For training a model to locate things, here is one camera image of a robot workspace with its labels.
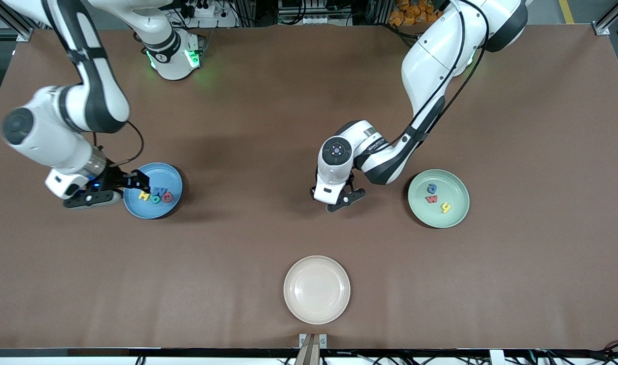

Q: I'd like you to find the blue round plate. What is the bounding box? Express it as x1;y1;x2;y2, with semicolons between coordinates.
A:
123;162;184;220

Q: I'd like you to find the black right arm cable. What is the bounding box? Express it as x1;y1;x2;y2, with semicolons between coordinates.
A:
93;119;145;168

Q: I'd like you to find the brown table cover mat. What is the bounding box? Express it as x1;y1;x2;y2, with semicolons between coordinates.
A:
0;24;618;351

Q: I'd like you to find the aluminium frame profile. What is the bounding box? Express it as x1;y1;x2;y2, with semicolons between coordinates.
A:
0;0;53;42
593;0;618;36

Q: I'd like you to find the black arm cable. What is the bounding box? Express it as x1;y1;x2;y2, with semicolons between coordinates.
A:
390;0;492;148
93;119;145;168

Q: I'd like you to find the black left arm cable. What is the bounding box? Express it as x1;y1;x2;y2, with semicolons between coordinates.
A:
390;0;492;148

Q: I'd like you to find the green round plate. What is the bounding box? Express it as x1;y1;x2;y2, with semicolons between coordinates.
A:
408;169;470;229

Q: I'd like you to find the white power strip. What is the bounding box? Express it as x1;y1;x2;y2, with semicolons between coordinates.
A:
179;0;238;28
296;14;337;26

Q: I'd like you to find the metal mounting bracket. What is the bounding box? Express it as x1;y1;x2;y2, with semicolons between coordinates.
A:
295;333;328;365

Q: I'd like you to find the beige round plate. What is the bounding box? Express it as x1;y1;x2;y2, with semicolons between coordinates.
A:
283;255;351;325

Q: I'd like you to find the orange toy pile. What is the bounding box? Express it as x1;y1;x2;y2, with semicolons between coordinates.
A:
388;0;446;27

